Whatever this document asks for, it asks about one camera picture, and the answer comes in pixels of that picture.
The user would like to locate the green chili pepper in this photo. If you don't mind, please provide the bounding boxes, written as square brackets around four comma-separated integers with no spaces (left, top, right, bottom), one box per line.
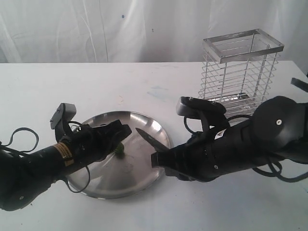
[115,143,125,156]

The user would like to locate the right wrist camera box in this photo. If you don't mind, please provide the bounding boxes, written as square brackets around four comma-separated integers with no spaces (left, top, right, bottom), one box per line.
[176,96,226,119]

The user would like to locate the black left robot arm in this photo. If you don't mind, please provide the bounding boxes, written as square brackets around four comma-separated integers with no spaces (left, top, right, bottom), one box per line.
[0,120,132,211]

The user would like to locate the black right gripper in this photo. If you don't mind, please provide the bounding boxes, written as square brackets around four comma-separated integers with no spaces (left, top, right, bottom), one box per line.
[151,134,231,182]

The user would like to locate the steel wire utensil holder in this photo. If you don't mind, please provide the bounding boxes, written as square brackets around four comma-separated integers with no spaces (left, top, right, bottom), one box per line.
[198,29,284,117]

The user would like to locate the round stainless steel plate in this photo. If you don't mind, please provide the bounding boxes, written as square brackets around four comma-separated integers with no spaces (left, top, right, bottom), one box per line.
[67,111,171,199]

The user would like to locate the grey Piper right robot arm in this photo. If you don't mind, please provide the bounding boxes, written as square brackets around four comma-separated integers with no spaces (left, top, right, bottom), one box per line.
[151,96,308,182]

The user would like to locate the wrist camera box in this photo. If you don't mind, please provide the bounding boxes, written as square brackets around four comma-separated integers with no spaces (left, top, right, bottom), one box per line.
[176,96,226,119]
[50,103,77,130]

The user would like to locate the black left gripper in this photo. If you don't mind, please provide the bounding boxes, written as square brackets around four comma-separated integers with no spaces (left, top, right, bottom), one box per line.
[64,120,132,166]

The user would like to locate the black-handled serrated knife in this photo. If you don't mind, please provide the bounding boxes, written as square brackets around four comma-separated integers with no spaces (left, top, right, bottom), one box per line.
[135,128,169,152]

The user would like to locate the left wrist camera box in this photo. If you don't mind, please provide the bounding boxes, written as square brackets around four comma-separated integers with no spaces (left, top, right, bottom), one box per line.
[50,103,77,130]

